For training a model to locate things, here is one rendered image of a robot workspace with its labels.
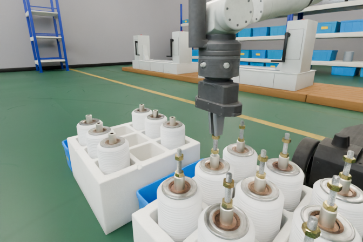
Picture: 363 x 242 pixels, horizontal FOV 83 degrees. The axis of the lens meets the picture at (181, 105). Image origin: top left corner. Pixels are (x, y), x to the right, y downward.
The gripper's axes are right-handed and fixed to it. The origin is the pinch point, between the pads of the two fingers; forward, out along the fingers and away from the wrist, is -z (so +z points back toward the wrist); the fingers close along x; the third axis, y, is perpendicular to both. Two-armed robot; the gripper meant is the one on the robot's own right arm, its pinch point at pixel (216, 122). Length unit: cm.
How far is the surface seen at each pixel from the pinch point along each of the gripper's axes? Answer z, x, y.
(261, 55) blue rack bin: -4, 273, -442
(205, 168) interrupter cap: -11.4, 0.2, 2.9
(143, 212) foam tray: -18.7, 4.2, 17.8
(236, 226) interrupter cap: -11.4, -15.1, 10.1
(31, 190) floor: -37, 58, 40
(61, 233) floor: -37, 30, 34
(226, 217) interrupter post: -10.0, -13.8, 11.2
